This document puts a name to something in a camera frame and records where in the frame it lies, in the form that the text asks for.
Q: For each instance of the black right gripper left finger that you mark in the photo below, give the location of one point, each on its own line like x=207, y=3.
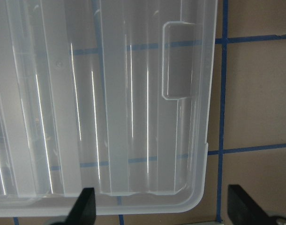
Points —
x=84, y=210

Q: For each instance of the clear plastic box lid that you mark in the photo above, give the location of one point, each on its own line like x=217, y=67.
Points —
x=106, y=94

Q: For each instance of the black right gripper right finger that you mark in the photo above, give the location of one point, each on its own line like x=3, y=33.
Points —
x=242, y=209

